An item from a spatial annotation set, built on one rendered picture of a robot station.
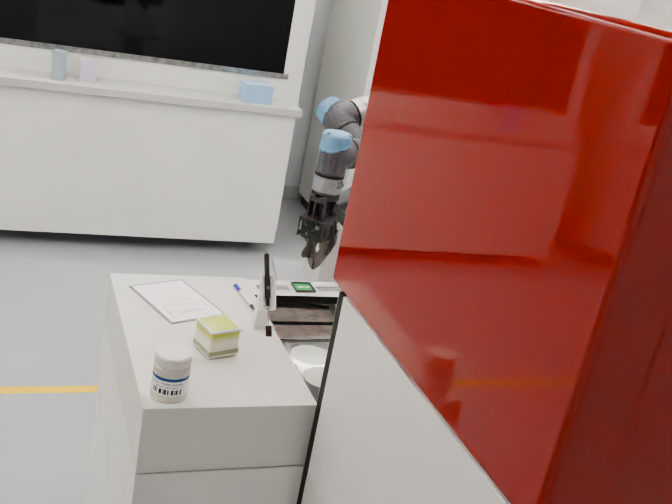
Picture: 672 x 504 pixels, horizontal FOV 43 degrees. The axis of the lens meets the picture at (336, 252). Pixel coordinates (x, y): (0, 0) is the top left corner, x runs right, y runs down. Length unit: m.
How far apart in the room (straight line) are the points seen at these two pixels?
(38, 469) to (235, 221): 2.30
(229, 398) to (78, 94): 3.12
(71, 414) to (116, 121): 1.84
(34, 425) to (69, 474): 0.32
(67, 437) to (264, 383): 1.59
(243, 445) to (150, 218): 3.23
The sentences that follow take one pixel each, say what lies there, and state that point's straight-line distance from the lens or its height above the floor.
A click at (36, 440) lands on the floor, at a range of 3.27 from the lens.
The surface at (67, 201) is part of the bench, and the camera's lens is 4.81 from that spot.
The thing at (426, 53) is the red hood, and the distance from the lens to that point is 1.38.
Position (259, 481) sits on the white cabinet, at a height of 0.78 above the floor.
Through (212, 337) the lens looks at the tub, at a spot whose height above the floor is 1.02.
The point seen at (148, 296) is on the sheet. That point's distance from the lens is 2.09.
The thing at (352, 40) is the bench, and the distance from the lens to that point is 5.51.
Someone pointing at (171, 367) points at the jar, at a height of 1.05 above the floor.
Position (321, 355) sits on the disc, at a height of 0.90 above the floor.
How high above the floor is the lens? 1.85
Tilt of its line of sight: 20 degrees down
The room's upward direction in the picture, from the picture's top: 11 degrees clockwise
